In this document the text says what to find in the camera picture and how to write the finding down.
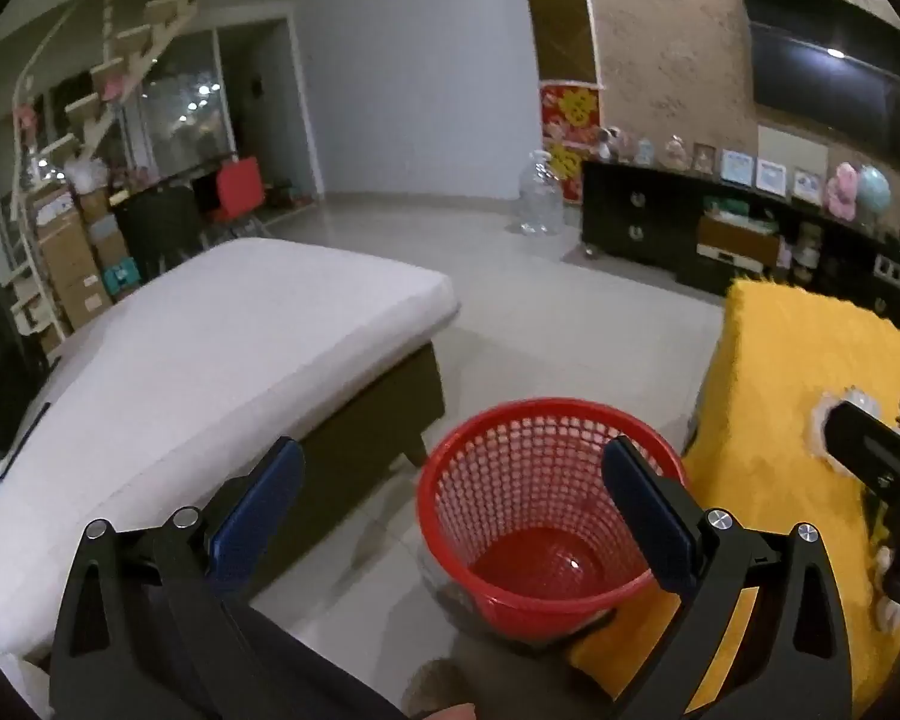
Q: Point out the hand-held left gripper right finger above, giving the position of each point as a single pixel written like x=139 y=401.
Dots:
x=649 y=517

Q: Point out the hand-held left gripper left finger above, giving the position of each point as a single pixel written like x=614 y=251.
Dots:
x=259 y=517

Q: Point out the red plastic mesh basket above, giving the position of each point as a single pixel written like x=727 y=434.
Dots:
x=540 y=577

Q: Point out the yellow fluffy blanket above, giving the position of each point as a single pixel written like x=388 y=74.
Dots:
x=780 y=360

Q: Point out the white cushioned sofa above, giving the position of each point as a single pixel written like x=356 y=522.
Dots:
x=217 y=345

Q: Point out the white power strip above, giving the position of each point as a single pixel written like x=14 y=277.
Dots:
x=898 y=271

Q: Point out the brown wooden box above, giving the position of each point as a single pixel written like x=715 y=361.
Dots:
x=735 y=244

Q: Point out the teal ball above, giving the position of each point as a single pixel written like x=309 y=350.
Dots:
x=874 y=191

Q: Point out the pink plush toy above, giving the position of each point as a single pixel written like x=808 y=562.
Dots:
x=841 y=191

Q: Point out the green flat box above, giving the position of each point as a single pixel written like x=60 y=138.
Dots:
x=739 y=208

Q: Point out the black television cabinet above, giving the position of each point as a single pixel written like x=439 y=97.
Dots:
x=667 y=217

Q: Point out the black chair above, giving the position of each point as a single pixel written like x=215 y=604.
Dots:
x=157 y=225

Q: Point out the stack of cardboard boxes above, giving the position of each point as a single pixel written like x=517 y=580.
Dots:
x=75 y=262

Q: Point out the white board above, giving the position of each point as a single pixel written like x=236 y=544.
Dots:
x=795 y=142

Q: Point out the red chair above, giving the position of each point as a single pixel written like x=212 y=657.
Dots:
x=240 y=187

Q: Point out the clear large water bottle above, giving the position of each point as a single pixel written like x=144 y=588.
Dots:
x=536 y=195

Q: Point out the small plush toys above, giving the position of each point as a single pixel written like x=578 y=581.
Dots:
x=622 y=146

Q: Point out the glass sliding door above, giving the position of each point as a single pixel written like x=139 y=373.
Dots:
x=180 y=97

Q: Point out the wooden stair shelf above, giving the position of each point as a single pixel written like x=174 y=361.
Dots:
x=131 y=60

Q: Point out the white picture frame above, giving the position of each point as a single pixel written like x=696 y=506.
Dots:
x=771 y=176
x=736 y=166
x=807 y=186

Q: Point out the small dark picture frame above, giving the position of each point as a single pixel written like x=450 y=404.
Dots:
x=705 y=157

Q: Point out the wall television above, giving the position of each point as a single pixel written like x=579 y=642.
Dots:
x=817 y=75

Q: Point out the red wall poster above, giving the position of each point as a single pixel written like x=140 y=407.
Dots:
x=570 y=112

